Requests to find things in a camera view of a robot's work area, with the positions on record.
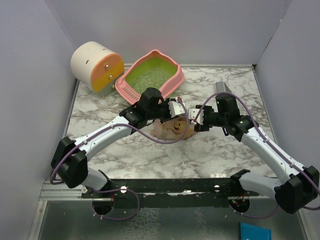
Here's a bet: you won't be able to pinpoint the cat litter bag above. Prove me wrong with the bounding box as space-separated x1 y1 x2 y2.
150 117 187 140

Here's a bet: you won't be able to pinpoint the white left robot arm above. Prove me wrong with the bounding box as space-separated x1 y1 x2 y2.
49 87 188 198

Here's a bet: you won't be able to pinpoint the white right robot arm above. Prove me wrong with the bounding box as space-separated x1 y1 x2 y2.
188 92 320 214

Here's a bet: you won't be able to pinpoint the green litter pellets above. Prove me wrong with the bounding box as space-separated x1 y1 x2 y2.
130 69 171 94

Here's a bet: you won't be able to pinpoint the pink green litter box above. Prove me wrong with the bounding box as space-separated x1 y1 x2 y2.
114 49 185 105

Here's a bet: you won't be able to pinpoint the cream orange cylindrical cat house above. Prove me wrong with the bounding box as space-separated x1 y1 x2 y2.
70 41 125 97

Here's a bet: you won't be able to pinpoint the blue card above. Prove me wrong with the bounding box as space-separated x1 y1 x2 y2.
240 222 272 240

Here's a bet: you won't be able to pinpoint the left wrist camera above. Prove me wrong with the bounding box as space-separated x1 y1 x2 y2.
168 97 188 119

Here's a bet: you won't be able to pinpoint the aluminium frame rail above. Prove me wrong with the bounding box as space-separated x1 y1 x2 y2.
39 180 82 201

